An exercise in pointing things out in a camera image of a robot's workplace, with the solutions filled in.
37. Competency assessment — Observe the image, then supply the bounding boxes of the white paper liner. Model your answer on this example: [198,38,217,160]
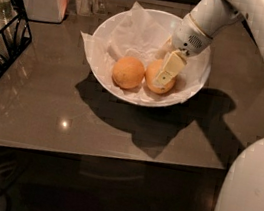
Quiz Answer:
[71,0,220,115]

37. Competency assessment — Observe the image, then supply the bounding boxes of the orange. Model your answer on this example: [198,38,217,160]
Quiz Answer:
[145,59,176,94]
[112,56,145,89]

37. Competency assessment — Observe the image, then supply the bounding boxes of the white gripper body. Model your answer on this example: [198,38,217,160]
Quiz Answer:
[171,14,213,57]

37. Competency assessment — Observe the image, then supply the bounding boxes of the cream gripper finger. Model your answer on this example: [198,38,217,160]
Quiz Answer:
[152,50,187,87]
[155,37,175,59]

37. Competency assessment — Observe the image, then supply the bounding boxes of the white ceramic bowl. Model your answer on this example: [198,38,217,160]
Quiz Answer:
[81,0,220,118]

